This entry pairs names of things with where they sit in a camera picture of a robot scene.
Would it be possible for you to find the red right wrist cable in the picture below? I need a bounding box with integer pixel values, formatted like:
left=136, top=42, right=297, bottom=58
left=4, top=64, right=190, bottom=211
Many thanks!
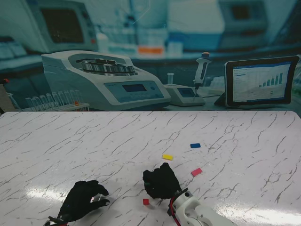
left=167, top=196, right=182, bottom=226

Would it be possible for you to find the printed laboratory scene backdrop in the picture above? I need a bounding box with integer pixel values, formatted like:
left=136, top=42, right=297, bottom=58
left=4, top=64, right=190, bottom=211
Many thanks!
left=0, top=0, right=301, bottom=112

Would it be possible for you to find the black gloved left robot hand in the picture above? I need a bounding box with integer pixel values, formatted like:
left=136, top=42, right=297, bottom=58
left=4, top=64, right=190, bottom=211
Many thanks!
left=57, top=180, right=111, bottom=222

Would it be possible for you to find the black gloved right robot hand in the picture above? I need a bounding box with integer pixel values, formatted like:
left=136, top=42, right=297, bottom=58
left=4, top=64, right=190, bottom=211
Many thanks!
left=143, top=162, right=182, bottom=200

